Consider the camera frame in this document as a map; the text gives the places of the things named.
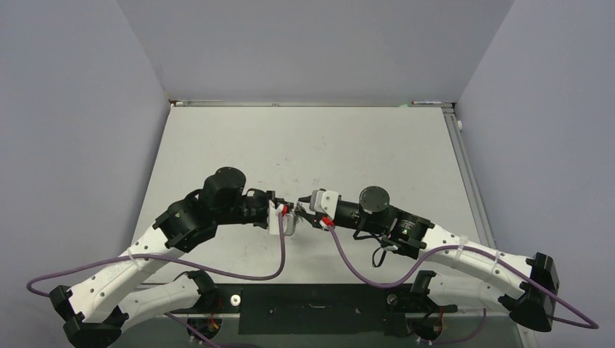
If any red handled metal key holder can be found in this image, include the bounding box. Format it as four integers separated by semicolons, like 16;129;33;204
292;202;310;225

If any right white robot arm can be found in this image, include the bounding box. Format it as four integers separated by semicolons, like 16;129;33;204
294;186;559;332

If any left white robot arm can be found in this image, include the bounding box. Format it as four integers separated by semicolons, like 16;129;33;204
49;167;294;347

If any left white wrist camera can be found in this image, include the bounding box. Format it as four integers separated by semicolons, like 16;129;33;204
267;200;296;236

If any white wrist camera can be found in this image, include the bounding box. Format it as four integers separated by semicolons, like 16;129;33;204
309;190;341;219
267;200;296;236

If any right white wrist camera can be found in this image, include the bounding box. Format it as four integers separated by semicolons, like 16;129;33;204
309;190;341;219

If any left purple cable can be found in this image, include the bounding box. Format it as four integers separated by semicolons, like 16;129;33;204
26;206;289;299

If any purple cable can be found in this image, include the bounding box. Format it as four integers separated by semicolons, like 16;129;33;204
26;206;289;299
321;218;600;331

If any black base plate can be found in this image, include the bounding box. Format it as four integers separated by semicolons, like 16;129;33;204
181;283;458;337

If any aluminium frame rail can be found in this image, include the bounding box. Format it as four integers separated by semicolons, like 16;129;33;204
442;103;496;249

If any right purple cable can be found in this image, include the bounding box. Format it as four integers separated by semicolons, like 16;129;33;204
321;218;600;331

